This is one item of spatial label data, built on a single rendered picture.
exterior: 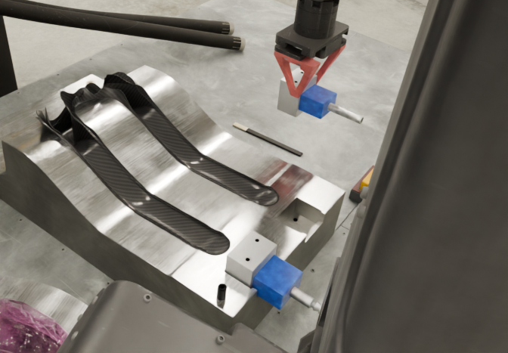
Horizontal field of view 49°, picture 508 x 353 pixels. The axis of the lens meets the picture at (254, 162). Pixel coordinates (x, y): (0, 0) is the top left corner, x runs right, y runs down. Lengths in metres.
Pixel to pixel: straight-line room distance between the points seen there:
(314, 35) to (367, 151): 0.29
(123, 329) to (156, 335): 0.01
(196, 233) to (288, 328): 0.16
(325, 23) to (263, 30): 0.56
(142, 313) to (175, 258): 0.45
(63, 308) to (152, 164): 0.24
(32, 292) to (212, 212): 0.23
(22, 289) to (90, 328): 0.44
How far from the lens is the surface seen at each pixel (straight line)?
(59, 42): 2.94
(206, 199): 0.73
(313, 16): 0.77
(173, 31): 1.16
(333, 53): 0.84
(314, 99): 0.83
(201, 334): 0.21
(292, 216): 0.75
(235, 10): 1.41
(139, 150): 0.77
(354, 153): 0.99
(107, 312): 0.21
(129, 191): 0.74
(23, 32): 3.06
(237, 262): 0.62
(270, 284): 0.62
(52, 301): 0.62
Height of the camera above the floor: 1.39
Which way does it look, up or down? 40 degrees down
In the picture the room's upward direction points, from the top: 8 degrees clockwise
